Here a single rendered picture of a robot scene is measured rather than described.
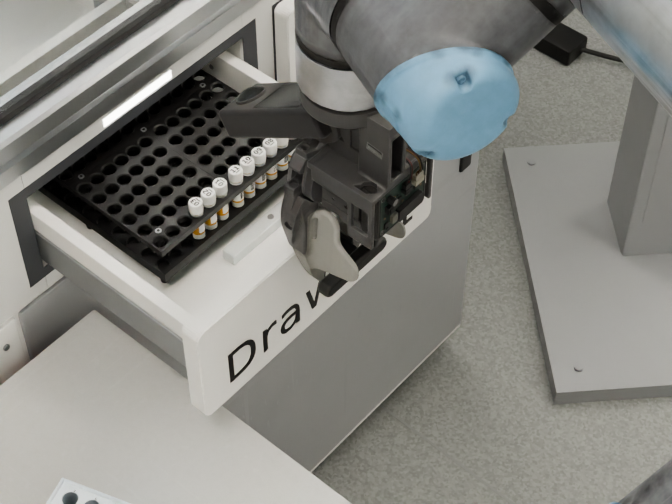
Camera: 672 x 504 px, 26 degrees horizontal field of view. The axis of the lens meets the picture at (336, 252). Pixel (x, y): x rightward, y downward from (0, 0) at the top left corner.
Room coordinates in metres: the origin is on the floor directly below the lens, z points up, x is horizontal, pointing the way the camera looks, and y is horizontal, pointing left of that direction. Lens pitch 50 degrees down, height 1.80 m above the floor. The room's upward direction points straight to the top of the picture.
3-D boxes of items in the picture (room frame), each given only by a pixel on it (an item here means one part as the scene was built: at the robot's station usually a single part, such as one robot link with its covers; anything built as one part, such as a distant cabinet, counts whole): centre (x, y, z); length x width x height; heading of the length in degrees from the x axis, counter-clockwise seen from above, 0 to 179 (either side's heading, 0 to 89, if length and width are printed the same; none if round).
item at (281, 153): (0.83, 0.09, 0.90); 0.18 x 0.02 x 0.01; 139
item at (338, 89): (0.74, -0.01, 1.12); 0.08 x 0.08 x 0.05
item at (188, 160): (0.89, 0.17, 0.87); 0.22 x 0.18 x 0.06; 49
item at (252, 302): (0.76, 0.02, 0.87); 0.29 x 0.02 x 0.11; 139
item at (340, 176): (0.74, -0.02, 1.04); 0.09 x 0.08 x 0.12; 49
